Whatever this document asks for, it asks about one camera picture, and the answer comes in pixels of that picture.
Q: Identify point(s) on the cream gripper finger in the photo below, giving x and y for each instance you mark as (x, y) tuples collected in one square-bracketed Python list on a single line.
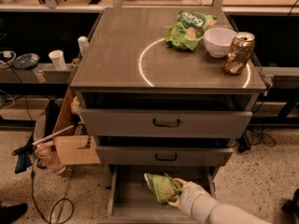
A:
[(182, 184), (174, 203)]

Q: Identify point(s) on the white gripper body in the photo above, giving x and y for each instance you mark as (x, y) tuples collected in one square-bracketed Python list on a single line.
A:
[(189, 194)]

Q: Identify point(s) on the green jalapeno chip bag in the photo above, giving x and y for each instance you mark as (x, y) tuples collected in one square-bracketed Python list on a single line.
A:
[(164, 188)]

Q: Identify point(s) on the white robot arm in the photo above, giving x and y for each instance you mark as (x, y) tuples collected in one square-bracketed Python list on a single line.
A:
[(224, 213)]

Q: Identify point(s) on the open bottom drawer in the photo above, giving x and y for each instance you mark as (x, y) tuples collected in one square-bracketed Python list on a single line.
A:
[(131, 201)]

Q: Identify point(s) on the middle grey drawer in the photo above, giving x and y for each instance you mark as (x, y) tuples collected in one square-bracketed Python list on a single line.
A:
[(170, 156)]

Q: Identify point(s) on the grey drawer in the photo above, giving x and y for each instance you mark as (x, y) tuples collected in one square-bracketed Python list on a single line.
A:
[(170, 156), (165, 123)]

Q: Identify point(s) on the grey drawer cabinet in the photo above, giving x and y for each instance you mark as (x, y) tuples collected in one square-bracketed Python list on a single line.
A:
[(128, 66)]

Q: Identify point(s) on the top grey drawer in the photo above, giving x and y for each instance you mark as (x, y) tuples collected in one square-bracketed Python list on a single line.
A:
[(165, 123)]

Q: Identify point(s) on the light green chip bag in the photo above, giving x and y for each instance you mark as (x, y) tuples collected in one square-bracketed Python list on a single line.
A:
[(187, 31)]

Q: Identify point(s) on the cardboard box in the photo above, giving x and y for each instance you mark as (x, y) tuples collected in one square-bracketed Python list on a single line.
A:
[(74, 146)]

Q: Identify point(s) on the plastic wrapped package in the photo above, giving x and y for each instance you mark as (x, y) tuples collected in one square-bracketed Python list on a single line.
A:
[(49, 156)]

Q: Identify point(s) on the crushed gold soda can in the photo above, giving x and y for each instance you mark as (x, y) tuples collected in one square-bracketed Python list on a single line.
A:
[(239, 53)]

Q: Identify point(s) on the white plastic bottle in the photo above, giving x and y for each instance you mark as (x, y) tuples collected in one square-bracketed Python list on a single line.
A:
[(83, 43)]

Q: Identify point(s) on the black shoe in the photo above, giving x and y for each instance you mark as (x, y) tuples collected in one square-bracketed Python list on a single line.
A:
[(10, 213)]

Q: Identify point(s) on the white paper cup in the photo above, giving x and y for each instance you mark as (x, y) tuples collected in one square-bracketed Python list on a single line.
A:
[(57, 58)]

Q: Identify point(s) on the dark round plate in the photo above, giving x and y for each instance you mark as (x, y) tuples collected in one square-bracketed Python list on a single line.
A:
[(26, 61)]

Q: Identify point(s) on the white bowl on shelf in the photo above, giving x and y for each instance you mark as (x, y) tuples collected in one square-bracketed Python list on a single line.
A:
[(7, 58)]

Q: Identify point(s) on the white stick black handle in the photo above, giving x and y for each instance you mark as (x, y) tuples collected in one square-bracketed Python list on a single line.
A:
[(23, 149)]

